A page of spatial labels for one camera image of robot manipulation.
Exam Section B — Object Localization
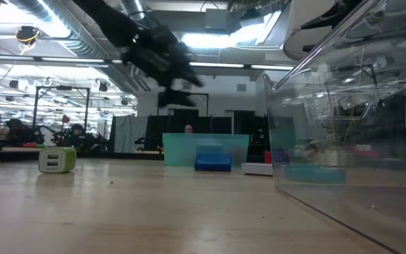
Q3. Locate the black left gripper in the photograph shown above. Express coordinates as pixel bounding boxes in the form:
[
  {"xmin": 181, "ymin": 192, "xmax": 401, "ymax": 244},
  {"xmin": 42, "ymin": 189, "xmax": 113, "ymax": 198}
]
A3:
[{"xmin": 120, "ymin": 26, "xmax": 204, "ymax": 108}]

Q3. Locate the blue plastic box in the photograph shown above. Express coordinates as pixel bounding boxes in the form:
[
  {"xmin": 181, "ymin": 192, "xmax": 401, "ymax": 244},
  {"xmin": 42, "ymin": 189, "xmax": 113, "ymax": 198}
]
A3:
[{"xmin": 194, "ymin": 143, "xmax": 233, "ymax": 173}]

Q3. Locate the white rectangular box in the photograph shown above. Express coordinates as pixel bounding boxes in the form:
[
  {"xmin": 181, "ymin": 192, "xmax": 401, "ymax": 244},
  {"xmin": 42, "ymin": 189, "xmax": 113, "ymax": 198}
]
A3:
[{"xmin": 241, "ymin": 162, "xmax": 274, "ymax": 176}]

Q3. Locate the teal plastic tray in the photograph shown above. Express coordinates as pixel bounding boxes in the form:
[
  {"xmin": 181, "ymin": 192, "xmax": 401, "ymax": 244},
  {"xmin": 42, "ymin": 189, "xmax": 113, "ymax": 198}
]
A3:
[{"xmin": 283, "ymin": 162, "xmax": 347, "ymax": 185}]

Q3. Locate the green white USB charger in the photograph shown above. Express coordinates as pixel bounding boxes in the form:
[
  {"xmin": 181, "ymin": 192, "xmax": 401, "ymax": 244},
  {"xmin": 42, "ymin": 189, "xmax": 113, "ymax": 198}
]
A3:
[{"xmin": 37, "ymin": 146, "xmax": 78, "ymax": 174}]

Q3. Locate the clear plastic bin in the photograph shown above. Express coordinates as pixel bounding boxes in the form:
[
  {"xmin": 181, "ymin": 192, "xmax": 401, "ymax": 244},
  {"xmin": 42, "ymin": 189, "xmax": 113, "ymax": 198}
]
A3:
[{"xmin": 262, "ymin": 0, "xmax": 406, "ymax": 254}]

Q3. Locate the table lamp white shade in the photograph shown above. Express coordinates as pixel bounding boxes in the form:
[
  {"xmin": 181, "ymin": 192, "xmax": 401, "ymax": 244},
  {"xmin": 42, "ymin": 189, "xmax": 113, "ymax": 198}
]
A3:
[{"xmin": 282, "ymin": 0, "xmax": 347, "ymax": 167}]

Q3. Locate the black partition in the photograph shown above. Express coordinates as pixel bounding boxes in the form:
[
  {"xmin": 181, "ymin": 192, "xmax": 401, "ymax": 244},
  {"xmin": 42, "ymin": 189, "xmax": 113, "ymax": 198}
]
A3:
[{"xmin": 145, "ymin": 108, "xmax": 233, "ymax": 152}]

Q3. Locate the teal translucent plastic bin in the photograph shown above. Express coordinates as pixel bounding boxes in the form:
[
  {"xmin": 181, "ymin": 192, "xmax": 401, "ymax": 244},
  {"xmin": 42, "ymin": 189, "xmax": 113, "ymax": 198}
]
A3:
[{"xmin": 162, "ymin": 133, "xmax": 250, "ymax": 167}]

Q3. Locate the long ceiling light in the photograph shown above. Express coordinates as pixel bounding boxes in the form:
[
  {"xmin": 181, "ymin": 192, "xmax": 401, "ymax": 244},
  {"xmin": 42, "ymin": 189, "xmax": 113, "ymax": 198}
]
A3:
[
  {"xmin": 0, "ymin": 55, "xmax": 119, "ymax": 68},
  {"xmin": 188, "ymin": 62, "xmax": 294, "ymax": 71}
]

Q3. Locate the grey curtain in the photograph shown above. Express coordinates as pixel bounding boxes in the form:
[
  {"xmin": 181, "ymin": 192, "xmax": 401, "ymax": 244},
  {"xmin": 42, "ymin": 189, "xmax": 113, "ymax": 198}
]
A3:
[{"xmin": 113, "ymin": 115, "xmax": 148, "ymax": 153}]

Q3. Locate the silver ceiling duct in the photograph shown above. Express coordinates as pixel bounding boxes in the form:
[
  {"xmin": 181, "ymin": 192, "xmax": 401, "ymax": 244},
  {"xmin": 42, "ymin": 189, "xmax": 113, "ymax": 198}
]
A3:
[{"xmin": 7, "ymin": 0, "xmax": 151, "ymax": 95}]

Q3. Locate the black frame stand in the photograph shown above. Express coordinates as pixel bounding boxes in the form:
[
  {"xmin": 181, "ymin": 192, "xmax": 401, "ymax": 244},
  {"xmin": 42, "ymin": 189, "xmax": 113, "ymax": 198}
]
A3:
[{"xmin": 32, "ymin": 85, "xmax": 91, "ymax": 131}]

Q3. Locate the black cable reel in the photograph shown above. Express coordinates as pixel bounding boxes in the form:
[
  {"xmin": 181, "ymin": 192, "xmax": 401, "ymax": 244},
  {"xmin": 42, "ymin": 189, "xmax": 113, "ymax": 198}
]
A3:
[{"xmin": 15, "ymin": 25, "xmax": 41, "ymax": 46}]

